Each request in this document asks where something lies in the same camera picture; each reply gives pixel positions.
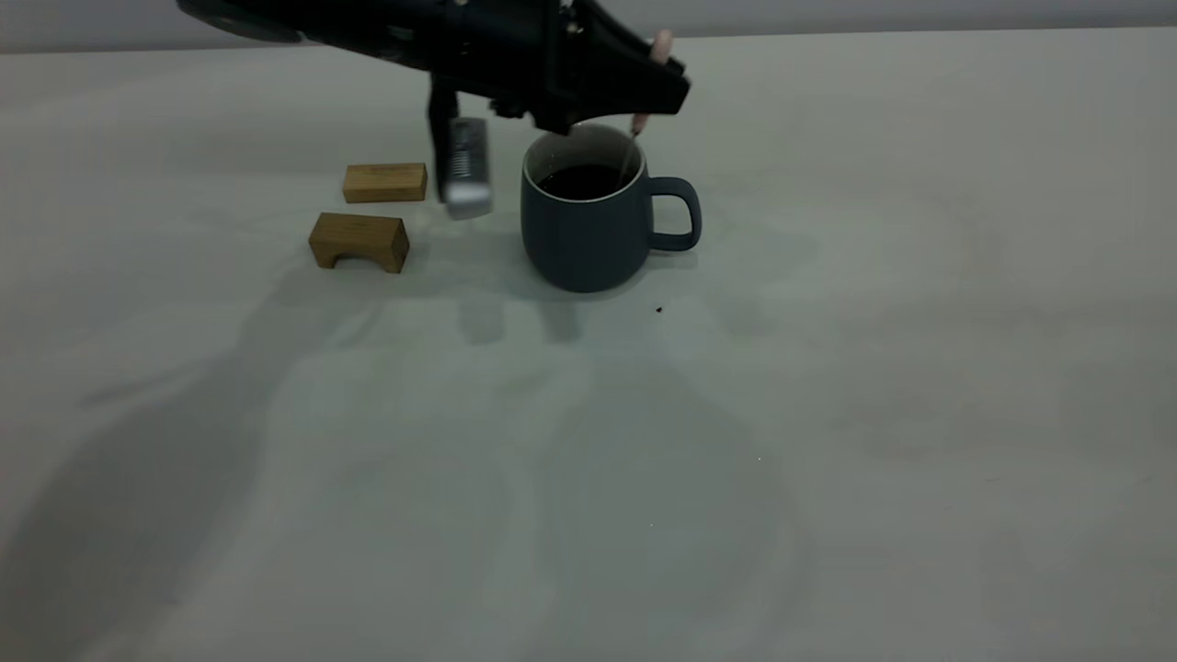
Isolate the dark grey coffee mug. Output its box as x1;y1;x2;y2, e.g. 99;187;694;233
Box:
520;122;703;294

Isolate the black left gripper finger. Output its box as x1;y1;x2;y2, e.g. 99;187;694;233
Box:
579;51;692;130
575;0;686;76

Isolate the arched wooden block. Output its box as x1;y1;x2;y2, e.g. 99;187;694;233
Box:
308;212;411;275

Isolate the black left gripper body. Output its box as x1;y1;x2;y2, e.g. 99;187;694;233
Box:
405;0;589;135

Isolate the rectangular wooden block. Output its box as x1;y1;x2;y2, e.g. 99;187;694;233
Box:
343;163;429;204

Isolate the pink handled metal spoon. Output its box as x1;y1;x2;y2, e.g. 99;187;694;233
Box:
618;29;674;189

